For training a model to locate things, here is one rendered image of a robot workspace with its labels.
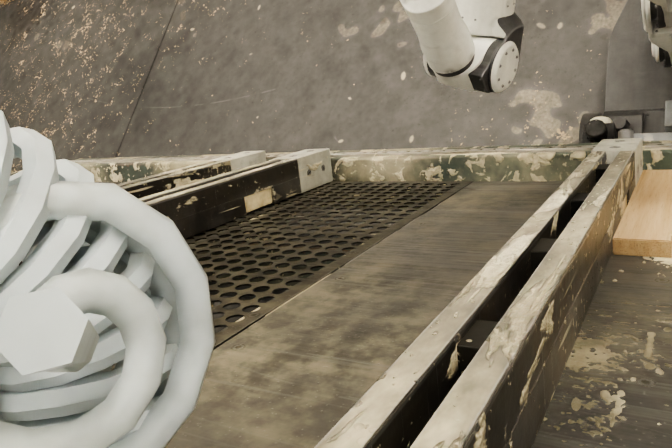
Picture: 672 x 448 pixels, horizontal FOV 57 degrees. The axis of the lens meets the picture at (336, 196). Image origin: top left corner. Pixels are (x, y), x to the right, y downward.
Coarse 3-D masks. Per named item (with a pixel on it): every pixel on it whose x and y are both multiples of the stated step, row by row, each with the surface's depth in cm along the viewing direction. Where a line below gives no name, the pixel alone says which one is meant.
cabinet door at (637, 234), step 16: (640, 176) 97; (656, 176) 95; (640, 192) 86; (656, 192) 86; (640, 208) 78; (656, 208) 77; (624, 224) 72; (640, 224) 71; (656, 224) 71; (624, 240) 67; (640, 240) 66; (656, 240) 65; (656, 256) 66
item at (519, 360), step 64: (0, 128) 11; (0, 192) 11; (576, 192) 70; (0, 256) 11; (64, 256) 11; (128, 256) 14; (512, 256) 48; (576, 256) 48; (448, 320) 38; (512, 320) 37; (576, 320) 48; (0, 384) 12; (64, 384) 12; (384, 384) 31; (448, 384) 35; (512, 384) 32
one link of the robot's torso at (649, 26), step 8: (648, 0) 136; (648, 8) 137; (648, 16) 138; (648, 24) 141; (648, 32) 145; (656, 32) 145; (664, 32) 144; (656, 40) 147; (664, 40) 147; (664, 48) 151; (664, 56) 167; (664, 64) 170
